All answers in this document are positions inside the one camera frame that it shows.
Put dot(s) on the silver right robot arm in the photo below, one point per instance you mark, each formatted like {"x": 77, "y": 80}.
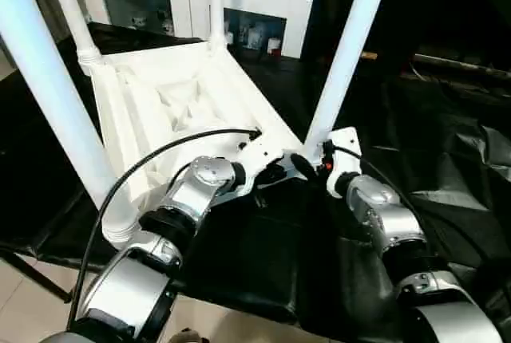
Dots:
{"x": 399, "y": 223}

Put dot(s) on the white plastic table top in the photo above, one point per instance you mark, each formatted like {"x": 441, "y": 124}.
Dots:
{"x": 179, "y": 80}

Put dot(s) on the dark metal rod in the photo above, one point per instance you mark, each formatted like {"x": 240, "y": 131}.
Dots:
{"x": 459, "y": 64}

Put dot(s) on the black metal stand leg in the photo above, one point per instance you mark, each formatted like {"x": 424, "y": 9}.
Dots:
{"x": 40, "y": 279}

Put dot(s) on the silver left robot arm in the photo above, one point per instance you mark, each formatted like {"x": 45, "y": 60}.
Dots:
{"x": 191, "y": 195}

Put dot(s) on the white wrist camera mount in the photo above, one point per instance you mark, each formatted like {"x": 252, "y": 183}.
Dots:
{"x": 347, "y": 147}
{"x": 259, "y": 151}

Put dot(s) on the white plastic table leg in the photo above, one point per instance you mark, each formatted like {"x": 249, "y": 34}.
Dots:
{"x": 76, "y": 16}
{"x": 216, "y": 0}
{"x": 52, "y": 80}
{"x": 347, "y": 40}

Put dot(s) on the dark blue fabric panel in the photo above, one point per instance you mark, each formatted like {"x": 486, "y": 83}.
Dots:
{"x": 313, "y": 20}

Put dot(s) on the black mat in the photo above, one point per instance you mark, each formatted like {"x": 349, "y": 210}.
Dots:
{"x": 279, "y": 239}

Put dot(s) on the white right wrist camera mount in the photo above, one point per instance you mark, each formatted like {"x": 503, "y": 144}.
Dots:
{"x": 347, "y": 147}

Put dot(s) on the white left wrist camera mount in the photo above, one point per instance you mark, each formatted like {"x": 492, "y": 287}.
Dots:
{"x": 259, "y": 151}

